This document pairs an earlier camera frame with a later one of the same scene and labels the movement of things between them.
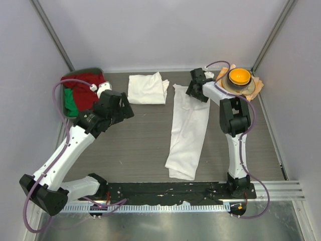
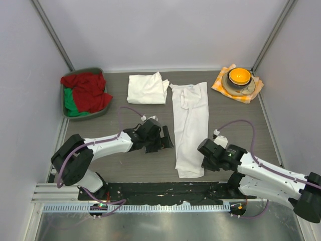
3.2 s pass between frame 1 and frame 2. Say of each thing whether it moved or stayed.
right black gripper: moved
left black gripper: moved
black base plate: stayed
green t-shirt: stayed
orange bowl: stayed
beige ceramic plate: stayed
